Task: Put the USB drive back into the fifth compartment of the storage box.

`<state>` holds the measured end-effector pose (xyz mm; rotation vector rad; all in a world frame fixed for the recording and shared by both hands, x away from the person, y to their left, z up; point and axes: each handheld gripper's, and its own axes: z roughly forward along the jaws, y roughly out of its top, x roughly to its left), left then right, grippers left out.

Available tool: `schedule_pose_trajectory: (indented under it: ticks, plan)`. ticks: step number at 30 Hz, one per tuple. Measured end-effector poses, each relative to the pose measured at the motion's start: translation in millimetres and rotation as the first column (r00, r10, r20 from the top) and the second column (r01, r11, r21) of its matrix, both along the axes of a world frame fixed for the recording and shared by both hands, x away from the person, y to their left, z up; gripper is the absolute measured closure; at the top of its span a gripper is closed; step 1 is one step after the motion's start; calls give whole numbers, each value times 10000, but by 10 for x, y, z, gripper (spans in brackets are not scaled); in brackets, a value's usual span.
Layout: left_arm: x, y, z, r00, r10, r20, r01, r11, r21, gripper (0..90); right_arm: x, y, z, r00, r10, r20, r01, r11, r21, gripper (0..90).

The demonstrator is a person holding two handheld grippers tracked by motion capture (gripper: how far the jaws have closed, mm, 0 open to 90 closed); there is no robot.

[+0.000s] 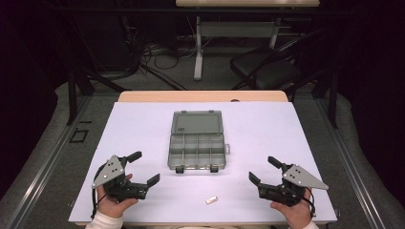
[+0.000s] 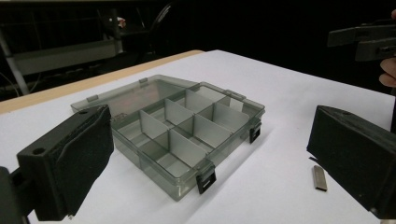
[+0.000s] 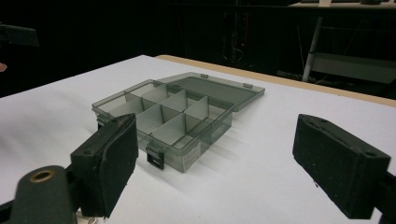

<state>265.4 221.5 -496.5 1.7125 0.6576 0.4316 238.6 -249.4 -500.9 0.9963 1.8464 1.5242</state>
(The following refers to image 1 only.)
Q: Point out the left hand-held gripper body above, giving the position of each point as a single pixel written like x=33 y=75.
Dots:
x=111 y=171

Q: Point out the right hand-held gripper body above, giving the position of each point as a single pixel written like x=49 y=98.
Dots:
x=301 y=178

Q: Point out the person's left hand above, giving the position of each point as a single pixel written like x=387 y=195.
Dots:
x=110 y=205

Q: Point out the person's right hand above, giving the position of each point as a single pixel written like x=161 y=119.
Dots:
x=297 y=214

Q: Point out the white table cover board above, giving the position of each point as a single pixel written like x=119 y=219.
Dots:
x=270 y=136

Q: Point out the small white block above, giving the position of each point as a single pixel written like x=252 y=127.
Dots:
x=211 y=200

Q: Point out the grey plastic compartment box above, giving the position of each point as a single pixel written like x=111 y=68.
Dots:
x=196 y=149

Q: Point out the light wooden table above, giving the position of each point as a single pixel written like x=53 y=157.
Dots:
x=191 y=96

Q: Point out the black metal stand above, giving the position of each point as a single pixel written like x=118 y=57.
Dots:
x=333 y=98
x=72 y=95

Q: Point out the black folding chair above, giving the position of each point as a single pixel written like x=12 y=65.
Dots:
x=270 y=68

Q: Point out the white-legged desk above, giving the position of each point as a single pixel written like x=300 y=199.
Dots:
x=198 y=57

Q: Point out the metal floor rail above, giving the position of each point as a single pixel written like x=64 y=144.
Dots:
x=350 y=165
x=41 y=167

